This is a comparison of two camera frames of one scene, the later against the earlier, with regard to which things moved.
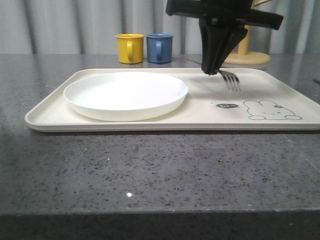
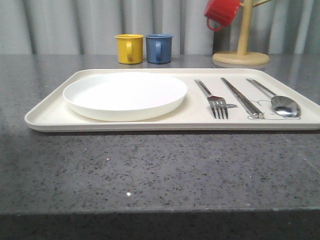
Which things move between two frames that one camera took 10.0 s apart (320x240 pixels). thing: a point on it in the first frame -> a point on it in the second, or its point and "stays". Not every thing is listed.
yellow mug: [130, 47] stays
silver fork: [232, 81] -> [216, 103]
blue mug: [159, 48] stays
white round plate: [125, 96] stays
